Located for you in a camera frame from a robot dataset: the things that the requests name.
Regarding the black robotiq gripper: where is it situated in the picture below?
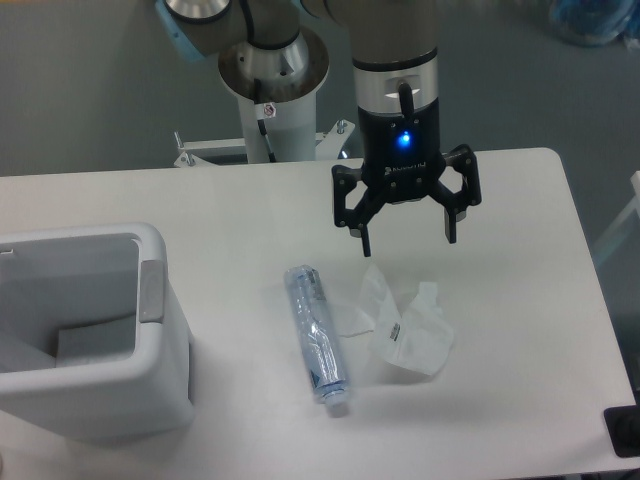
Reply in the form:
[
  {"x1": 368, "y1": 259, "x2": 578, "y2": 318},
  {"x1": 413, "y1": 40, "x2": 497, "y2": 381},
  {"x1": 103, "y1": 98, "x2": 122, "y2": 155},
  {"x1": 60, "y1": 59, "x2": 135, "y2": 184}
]
[{"x1": 331, "y1": 100, "x2": 482, "y2": 257}]

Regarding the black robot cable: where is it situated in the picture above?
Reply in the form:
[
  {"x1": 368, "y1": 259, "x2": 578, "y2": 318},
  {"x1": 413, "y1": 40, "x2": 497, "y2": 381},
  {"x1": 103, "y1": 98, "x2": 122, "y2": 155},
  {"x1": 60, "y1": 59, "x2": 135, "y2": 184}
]
[{"x1": 252, "y1": 78, "x2": 278, "y2": 164}]

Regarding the blue plastic bag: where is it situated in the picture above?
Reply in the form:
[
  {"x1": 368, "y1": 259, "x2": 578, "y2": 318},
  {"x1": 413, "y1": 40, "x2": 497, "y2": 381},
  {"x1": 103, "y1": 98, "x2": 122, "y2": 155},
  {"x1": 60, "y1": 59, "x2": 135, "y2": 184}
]
[{"x1": 548, "y1": 1, "x2": 639, "y2": 50}]

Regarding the white pedestal base frame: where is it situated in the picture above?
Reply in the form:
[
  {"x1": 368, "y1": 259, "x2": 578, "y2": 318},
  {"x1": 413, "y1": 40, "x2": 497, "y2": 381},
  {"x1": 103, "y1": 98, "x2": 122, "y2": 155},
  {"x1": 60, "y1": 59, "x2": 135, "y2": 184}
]
[{"x1": 173, "y1": 119, "x2": 355, "y2": 168}]

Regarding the black device at edge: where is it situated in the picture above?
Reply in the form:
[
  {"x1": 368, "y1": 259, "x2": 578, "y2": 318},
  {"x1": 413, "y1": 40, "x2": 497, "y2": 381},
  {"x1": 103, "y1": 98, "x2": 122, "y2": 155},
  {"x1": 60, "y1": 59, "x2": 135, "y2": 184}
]
[{"x1": 604, "y1": 405, "x2": 639, "y2": 458}]

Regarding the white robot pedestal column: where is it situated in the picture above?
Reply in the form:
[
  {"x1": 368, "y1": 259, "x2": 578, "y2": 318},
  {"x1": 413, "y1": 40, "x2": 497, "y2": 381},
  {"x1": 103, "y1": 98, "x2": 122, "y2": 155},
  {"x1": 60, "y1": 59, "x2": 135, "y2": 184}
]
[{"x1": 218, "y1": 27, "x2": 329, "y2": 161}]

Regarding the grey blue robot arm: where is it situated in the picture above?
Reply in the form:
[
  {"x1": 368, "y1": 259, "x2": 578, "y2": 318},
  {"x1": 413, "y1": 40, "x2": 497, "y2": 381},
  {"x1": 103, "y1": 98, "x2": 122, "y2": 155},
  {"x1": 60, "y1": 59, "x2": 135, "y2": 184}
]
[{"x1": 155, "y1": 1, "x2": 482, "y2": 242}]

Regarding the crushed clear plastic bottle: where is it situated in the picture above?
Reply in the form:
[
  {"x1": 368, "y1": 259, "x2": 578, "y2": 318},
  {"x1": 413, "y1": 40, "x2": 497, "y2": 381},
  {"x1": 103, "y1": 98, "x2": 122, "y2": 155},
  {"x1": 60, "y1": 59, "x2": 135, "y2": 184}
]
[{"x1": 284, "y1": 265, "x2": 350, "y2": 418}]

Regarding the white trash can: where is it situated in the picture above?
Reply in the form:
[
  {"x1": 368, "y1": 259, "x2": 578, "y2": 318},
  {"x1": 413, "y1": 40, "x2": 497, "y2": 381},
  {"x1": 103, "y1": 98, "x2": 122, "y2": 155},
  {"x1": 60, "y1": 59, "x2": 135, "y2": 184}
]
[{"x1": 1, "y1": 223, "x2": 194, "y2": 440}]

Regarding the clear plastic wrapper bag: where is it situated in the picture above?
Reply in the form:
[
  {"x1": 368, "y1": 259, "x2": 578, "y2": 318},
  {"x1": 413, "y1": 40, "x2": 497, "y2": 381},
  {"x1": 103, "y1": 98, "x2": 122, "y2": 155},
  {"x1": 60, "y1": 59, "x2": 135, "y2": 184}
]
[{"x1": 334, "y1": 264, "x2": 455, "y2": 376}]

